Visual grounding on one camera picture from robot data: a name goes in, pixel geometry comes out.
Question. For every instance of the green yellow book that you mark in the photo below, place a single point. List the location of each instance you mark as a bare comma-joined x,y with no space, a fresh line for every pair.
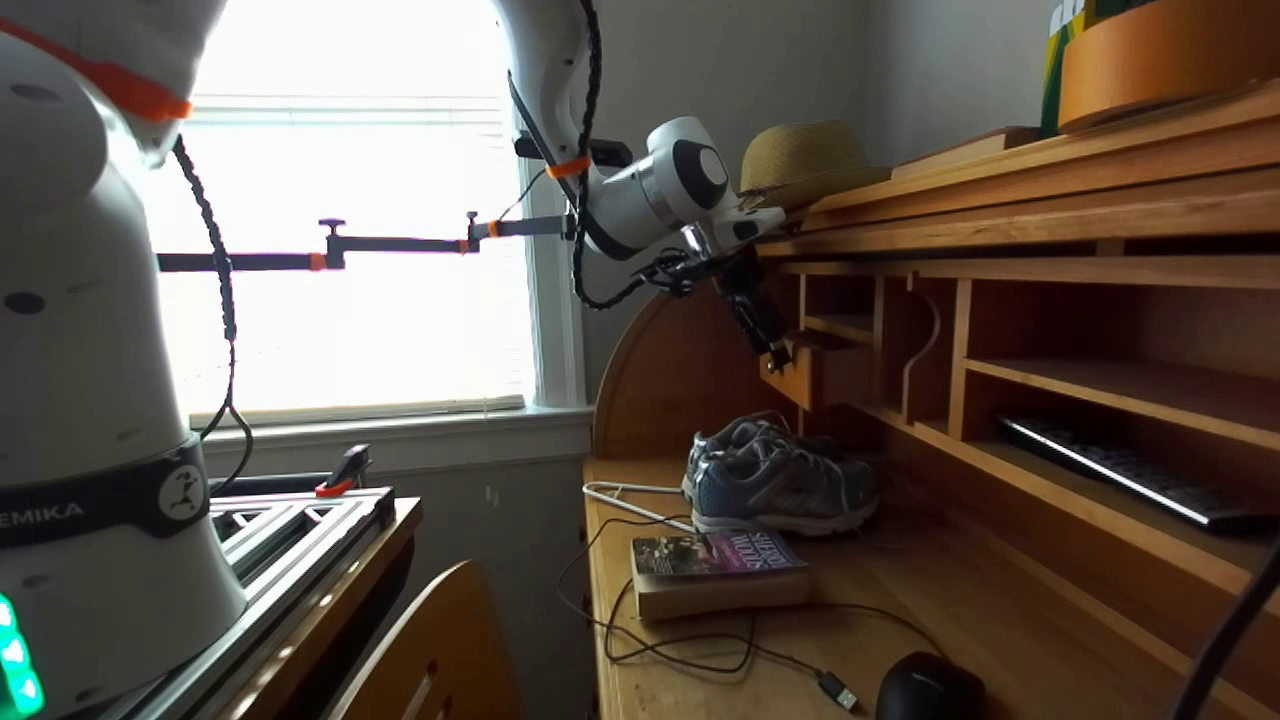
1057,52

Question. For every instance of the black keyboard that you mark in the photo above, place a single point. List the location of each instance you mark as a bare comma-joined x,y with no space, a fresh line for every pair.
1133,475

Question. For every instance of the grey blue running shoe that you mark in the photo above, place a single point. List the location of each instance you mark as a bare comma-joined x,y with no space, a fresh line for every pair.
775,482

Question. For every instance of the small wooden drawer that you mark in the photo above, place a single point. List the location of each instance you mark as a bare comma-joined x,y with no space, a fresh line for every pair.
800,383

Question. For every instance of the tan cap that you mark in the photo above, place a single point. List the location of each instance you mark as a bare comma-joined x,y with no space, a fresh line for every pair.
800,163

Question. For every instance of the orange round container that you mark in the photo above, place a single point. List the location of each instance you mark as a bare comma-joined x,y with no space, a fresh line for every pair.
1172,62

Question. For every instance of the red black clamp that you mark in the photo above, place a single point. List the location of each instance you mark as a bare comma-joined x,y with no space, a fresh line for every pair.
350,464

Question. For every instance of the white framed window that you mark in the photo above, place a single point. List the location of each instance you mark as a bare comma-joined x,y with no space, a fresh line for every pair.
373,344

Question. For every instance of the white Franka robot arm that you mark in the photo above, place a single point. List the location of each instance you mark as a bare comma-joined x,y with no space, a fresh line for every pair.
83,332

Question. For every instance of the black camera mount rod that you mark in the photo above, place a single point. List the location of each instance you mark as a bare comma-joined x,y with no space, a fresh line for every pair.
403,244

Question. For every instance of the black computer mouse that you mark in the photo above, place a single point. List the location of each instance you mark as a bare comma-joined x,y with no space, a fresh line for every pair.
926,690

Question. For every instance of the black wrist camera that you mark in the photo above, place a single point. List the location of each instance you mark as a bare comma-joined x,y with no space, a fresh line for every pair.
684,268

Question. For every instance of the aluminium robot stand frame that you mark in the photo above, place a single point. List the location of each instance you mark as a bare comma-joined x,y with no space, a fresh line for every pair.
293,546

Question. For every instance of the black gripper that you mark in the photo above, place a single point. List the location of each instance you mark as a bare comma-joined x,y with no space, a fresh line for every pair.
755,297

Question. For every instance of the wooden roll-top desk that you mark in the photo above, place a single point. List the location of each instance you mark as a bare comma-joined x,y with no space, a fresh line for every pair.
1064,614

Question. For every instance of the paperback book purple cover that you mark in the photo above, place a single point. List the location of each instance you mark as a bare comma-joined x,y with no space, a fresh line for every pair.
723,575

